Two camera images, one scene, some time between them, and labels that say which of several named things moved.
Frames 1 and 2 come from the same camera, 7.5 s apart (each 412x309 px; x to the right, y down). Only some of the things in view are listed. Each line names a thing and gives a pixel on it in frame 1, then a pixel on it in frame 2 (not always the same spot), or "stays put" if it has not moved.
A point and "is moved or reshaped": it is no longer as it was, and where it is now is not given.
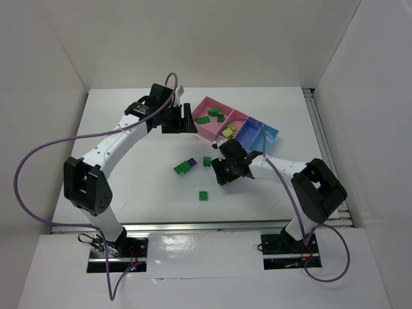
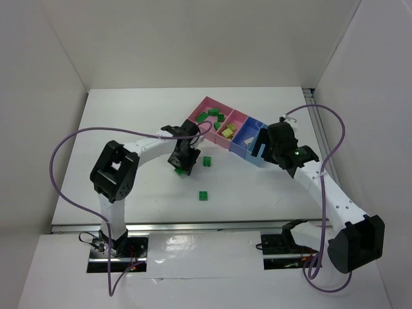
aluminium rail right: (341, 214) stays put
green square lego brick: (206, 161) stays put
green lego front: (203, 196) stays put
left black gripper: (179, 119) -> (184, 160)
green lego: (213, 112) stays put
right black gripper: (222, 170) -> (268, 145)
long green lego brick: (184, 167) stays put
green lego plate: (203, 120) is moved or reshaped
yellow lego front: (228, 132) stays put
